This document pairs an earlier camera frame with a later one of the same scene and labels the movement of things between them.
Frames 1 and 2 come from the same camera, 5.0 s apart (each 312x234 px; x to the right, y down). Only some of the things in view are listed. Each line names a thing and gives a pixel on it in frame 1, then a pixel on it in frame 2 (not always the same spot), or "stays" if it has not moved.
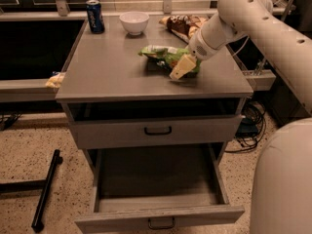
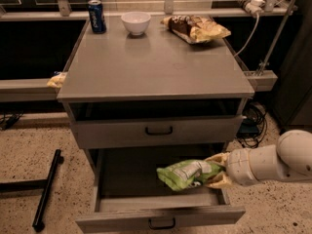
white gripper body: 199,47 → 240,166
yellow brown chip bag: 182,25 stays
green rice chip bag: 161,59 → 181,175
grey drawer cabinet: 154,118 stays
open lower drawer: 152,190 stays
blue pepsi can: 96,17 stays
